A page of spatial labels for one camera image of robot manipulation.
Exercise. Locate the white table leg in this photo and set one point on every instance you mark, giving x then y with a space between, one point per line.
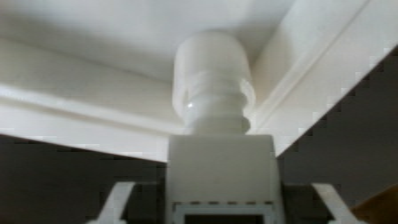
223 183

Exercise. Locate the white square table top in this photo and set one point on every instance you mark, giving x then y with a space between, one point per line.
88 50

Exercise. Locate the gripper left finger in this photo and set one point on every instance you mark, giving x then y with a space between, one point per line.
115 206

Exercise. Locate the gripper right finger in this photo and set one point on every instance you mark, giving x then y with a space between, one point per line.
335 204

